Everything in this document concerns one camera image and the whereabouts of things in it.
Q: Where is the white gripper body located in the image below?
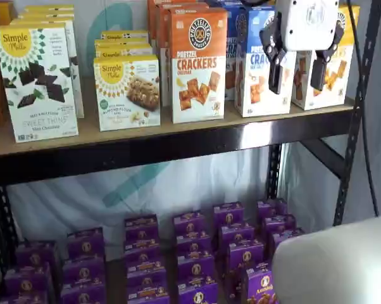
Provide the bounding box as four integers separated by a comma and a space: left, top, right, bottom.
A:
276, 0, 337, 52

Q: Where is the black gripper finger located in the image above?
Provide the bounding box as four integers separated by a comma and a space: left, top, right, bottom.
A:
309, 11, 347, 92
259, 11, 288, 95

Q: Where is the yellow honey mustard crackers box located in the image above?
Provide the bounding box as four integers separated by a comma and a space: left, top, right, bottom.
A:
290, 4, 361, 111

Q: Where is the blue sea salt crackers box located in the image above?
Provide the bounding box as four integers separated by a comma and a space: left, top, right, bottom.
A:
234, 5, 297, 118
206, 0, 252, 102

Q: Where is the orange cheddar crackers box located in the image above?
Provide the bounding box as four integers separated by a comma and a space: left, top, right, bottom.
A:
155, 2, 210, 108
147, 0, 207, 48
167, 7, 228, 125

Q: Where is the purple Annie's snack box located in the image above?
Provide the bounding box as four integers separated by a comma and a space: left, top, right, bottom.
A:
225, 239, 266, 286
0, 291, 49, 304
124, 214, 160, 242
3, 263, 53, 296
270, 228, 306, 253
15, 241, 58, 270
177, 252, 219, 283
61, 257, 106, 286
60, 282, 108, 304
242, 265, 280, 304
127, 284, 172, 304
66, 227, 106, 260
126, 260, 168, 288
256, 198, 289, 220
177, 279, 220, 304
262, 214, 298, 238
213, 201, 246, 228
175, 232, 213, 258
123, 238, 162, 264
218, 222, 257, 248
172, 210, 208, 236

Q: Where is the Simple Mills almond bars box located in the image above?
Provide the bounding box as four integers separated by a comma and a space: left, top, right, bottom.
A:
94, 39, 154, 60
93, 54, 161, 132
101, 30, 150, 42

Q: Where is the wooden shelf board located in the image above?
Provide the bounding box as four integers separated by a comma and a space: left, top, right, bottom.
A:
0, 96, 356, 158

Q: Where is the Simple Mills Sweet Thins box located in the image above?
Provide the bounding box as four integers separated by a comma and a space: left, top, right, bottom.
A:
9, 18, 85, 120
17, 11, 76, 22
23, 4, 75, 15
0, 23, 80, 144

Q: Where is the black metal shelf frame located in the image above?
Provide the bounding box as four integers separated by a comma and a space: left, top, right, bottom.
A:
0, 0, 381, 286

